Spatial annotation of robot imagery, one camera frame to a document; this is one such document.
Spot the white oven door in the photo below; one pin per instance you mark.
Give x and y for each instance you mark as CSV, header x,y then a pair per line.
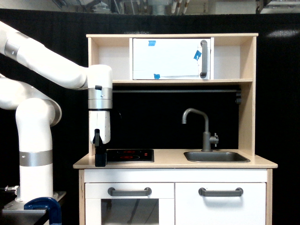
x,y
155,209

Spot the wooden toy kitchen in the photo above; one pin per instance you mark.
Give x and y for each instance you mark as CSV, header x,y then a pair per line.
x,y
237,50

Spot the grey cabinet door handle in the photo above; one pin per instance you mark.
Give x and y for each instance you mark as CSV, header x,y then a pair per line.
x,y
238,192

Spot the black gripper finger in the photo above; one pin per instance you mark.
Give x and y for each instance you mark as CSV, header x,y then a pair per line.
x,y
100,150

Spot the grey oven door handle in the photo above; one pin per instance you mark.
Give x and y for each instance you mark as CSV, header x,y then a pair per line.
x,y
113,192

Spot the grey microwave handle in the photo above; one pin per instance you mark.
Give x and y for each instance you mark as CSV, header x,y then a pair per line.
x,y
204,71

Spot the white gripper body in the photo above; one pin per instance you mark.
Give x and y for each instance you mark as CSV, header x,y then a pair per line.
x,y
100,120

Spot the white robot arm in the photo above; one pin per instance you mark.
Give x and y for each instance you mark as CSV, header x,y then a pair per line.
x,y
36,113

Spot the white cabinet door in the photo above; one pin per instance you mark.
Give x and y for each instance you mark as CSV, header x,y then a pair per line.
x,y
193,209

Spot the blue C-clamp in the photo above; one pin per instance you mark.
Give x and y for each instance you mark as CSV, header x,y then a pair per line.
x,y
46,203

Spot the grey sink basin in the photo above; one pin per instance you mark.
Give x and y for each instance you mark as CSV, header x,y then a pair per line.
x,y
217,157

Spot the grey toy faucet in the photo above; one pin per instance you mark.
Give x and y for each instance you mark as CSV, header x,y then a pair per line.
x,y
207,138

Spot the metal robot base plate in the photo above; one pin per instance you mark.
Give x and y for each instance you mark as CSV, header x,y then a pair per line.
x,y
17,206

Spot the white microwave door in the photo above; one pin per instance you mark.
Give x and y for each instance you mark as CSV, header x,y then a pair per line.
x,y
169,58

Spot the black toy stovetop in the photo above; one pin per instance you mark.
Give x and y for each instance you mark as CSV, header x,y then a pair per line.
x,y
130,156

